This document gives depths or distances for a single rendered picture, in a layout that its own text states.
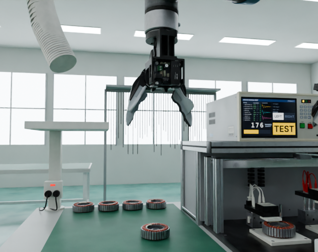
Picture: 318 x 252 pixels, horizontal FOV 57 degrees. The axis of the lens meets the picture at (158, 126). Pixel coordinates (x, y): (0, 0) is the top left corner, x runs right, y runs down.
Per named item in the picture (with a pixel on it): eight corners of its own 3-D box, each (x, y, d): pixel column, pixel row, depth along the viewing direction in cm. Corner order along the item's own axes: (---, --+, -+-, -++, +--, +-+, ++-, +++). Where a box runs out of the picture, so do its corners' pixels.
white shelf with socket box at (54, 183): (108, 221, 133) (109, 121, 135) (22, 226, 126) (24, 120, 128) (107, 204, 168) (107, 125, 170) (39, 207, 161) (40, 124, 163)
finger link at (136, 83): (124, 95, 62) (147, 64, 64) (123, 96, 64) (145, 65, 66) (142, 108, 63) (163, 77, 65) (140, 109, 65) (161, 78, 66)
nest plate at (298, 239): (311, 243, 99) (311, 239, 99) (271, 246, 96) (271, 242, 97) (284, 229, 114) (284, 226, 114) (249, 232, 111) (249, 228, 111)
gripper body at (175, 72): (150, 85, 58) (150, 25, 58) (141, 92, 66) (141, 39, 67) (186, 87, 60) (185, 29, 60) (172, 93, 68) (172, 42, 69)
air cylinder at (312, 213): (321, 223, 122) (321, 210, 123) (305, 224, 121) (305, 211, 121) (313, 220, 127) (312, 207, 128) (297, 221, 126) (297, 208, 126)
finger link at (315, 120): (312, 134, 113) (325, 116, 107) (305, 124, 117) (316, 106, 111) (319, 134, 114) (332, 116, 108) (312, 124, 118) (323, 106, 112)
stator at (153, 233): (174, 234, 115) (174, 224, 115) (160, 243, 105) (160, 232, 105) (150, 229, 120) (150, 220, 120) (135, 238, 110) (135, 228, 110)
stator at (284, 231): (302, 238, 100) (302, 227, 101) (271, 239, 99) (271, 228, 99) (284, 228, 112) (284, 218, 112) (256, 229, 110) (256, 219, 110)
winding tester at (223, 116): (332, 141, 126) (331, 94, 127) (239, 141, 118) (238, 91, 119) (279, 140, 164) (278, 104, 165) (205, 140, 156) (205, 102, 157)
